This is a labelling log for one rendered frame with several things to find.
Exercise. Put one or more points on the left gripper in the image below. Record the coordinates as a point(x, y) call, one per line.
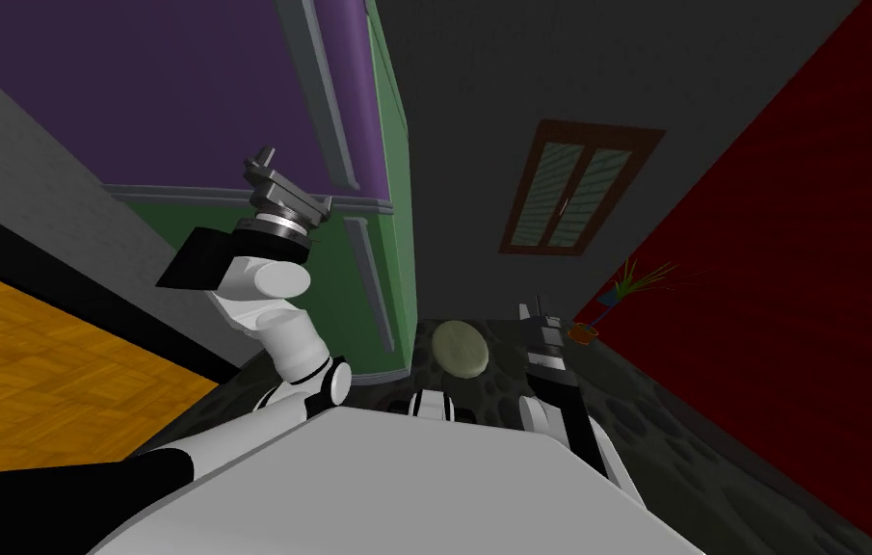
point(290, 197)

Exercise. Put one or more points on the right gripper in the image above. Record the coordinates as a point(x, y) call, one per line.
point(545, 333)

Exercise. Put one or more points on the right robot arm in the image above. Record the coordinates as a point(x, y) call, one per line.
point(553, 371)

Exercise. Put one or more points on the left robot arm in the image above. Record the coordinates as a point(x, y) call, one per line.
point(290, 339)

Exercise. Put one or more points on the pale green round cushion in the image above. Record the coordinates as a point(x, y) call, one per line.
point(460, 348)

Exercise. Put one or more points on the potted green plant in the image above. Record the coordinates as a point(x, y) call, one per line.
point(620, 291)

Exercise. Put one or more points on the purple fridge door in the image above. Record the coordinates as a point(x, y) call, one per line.
point(173, 85)

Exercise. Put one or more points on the brown framed window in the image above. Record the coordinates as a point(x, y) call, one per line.
point(582, 189)

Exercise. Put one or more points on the green fridge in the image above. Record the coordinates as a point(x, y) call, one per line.
point(391, 154)

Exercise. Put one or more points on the green fridge door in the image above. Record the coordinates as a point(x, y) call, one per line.
point(331, 297)

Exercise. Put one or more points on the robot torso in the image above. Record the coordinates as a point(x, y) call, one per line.
point(405, 493)

